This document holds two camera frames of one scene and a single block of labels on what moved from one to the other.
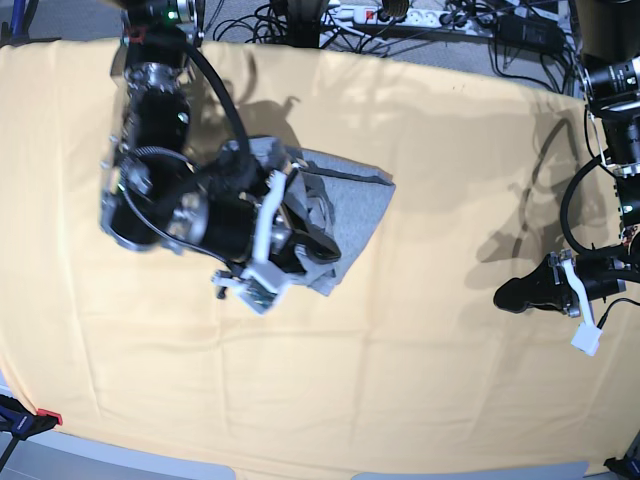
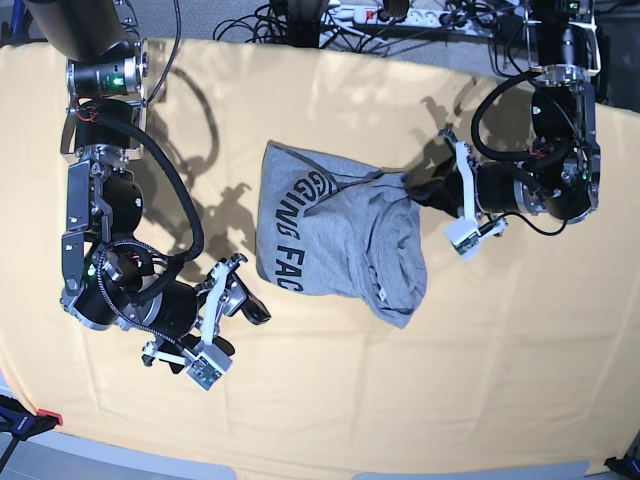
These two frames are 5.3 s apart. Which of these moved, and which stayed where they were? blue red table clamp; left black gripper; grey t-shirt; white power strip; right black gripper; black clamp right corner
Moved: grey t-shirt; right black gripper; left black gripper
Stayed: white power strip; blue red table clamp; black clamp right corner
